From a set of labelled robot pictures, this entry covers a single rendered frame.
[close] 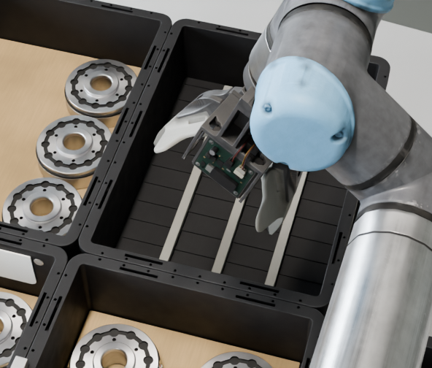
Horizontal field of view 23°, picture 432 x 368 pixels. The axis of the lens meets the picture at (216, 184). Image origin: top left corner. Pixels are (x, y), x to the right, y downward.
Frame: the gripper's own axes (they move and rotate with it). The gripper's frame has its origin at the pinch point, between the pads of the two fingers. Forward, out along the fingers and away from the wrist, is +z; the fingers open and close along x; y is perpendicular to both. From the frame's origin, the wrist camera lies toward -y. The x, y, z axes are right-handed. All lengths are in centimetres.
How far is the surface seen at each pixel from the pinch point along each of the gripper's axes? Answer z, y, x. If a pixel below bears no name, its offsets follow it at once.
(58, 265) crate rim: 19.2, 7.6, -9.2
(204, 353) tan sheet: 22.3, 2.8, 10.2
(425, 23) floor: 86, -159, 8
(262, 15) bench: 34, -64, -15
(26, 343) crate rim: 19.7, 17.4, -6.0
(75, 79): 27.8, -22.9, -26.4
